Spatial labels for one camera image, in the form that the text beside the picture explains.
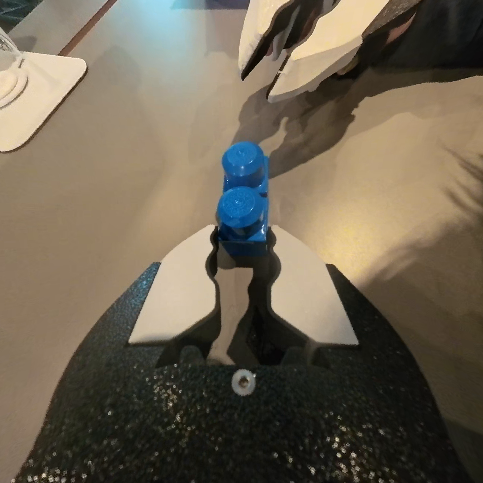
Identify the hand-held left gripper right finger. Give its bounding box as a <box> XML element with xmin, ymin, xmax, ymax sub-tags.
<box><xmin>264</xmin><ymin>224</ymin><xmax>360</xmax><ymax>347</ymax></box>

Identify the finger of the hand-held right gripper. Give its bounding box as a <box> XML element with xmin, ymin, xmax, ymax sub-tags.
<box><xmin>238</xmin><ymin>0</ymin><xmax>302</xmax><ymax>81</ymax></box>
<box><xmin>267</xmin><ymin>0</ymin><xmax>391</xmax><ymax>104</ymax></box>

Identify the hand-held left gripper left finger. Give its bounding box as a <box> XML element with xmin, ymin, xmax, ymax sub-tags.
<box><xmin>128</xmin><ymin>224</ymin><xmax>221</xmax><ymax>347</ymax></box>

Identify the person's right forearm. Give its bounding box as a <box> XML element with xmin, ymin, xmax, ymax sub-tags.
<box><xmin>355</xmin><ymin>0</ymin><xmax>483</xmax><ymax>80</ymax></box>

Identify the person's right hand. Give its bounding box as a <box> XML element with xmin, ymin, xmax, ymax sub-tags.
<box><xmin>389</xmin><ymin>18</ymin><xmax>416</xmax><ymax>43</ymax></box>

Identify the clear acrylic stand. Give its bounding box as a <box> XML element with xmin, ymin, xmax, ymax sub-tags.
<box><xmin>0</xmin><ymin>26</ymin><xmax>30</xmax><ymax>109</ymax></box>

